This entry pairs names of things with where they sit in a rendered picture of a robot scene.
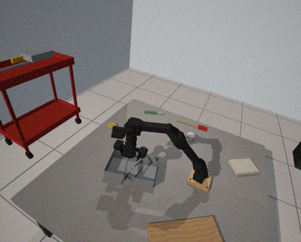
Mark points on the red spatula with wooden handle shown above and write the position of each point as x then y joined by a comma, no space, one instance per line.
199,126

